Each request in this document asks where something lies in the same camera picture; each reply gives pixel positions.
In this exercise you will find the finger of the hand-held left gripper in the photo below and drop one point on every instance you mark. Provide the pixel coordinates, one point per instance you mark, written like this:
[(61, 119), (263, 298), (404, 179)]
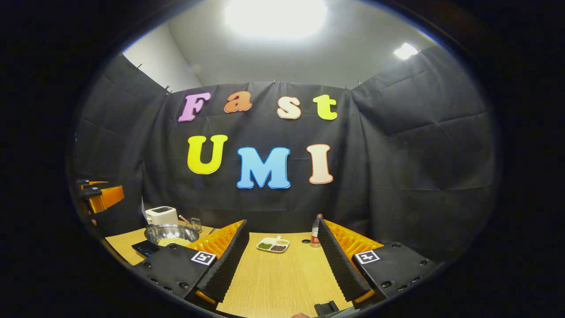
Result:
[(88, 182), (108, 198)]

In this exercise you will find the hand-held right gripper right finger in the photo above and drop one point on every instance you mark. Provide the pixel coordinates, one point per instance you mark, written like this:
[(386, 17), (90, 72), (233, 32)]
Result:
[(342, 265)]

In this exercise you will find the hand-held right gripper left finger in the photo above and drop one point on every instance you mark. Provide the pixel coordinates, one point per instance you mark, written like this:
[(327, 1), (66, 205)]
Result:
[(227, 260)]

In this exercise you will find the pile of soybeans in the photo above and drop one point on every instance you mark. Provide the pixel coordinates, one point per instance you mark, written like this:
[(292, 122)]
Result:
[(173, 242)]

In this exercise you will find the black induction cooktop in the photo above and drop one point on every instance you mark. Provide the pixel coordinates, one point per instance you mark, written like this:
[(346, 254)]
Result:
[(143, 249)]

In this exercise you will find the plastic bottle with red label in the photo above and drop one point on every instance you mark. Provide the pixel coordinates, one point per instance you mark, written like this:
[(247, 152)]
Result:
[(314, 236)]

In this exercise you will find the clear utensil holder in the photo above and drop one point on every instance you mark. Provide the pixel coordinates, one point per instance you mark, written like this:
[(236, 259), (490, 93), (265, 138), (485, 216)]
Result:
[(196, 224)]

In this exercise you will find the white divided dish with beans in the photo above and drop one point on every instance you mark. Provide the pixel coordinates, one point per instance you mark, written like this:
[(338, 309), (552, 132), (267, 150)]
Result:
[(273, 245)]

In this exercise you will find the white toaster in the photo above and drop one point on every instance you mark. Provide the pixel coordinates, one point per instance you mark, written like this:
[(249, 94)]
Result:
[(161, 216)]

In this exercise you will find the pink spoon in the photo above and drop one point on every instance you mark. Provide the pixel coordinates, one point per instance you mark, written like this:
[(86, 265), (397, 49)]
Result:
[(183, 218)]

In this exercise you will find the small ceiling light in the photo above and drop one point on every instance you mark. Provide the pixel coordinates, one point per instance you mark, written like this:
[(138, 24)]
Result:
[(405, 51)]

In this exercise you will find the large ceiling light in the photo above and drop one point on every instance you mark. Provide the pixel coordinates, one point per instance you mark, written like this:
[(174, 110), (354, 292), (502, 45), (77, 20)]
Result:
[(276, 17)]

